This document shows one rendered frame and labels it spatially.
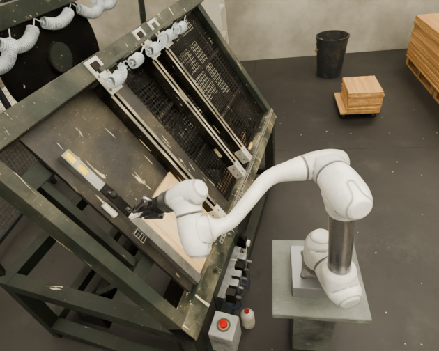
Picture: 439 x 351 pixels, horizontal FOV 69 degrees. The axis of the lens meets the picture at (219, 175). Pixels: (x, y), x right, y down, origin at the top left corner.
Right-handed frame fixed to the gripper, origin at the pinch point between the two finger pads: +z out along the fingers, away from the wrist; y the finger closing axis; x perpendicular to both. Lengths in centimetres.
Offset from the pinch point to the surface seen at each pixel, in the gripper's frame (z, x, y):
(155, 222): 14.6, 14.1, 16.9
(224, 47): 11, 191, -14
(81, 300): 77, -17, 31
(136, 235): 13.5, 1.1, 11.7
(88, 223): 21.5, -6.7, -8.1
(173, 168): 10.3, 46.3, 7.4
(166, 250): 12.5, 5.3, 29.4
